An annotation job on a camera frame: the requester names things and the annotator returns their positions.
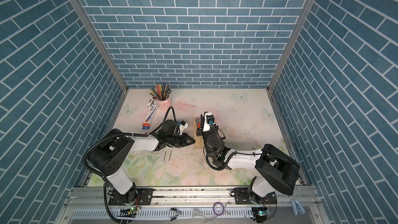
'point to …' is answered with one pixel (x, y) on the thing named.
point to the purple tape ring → (223, 210)
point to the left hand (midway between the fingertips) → (197, 144)
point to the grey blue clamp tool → (297, 207)
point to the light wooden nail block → (198, 140)
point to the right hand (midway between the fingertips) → (204, 117)
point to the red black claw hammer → (199, 122)
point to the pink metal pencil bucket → (164, 104)
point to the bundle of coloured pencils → (160, 92)
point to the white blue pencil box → (152, 112)
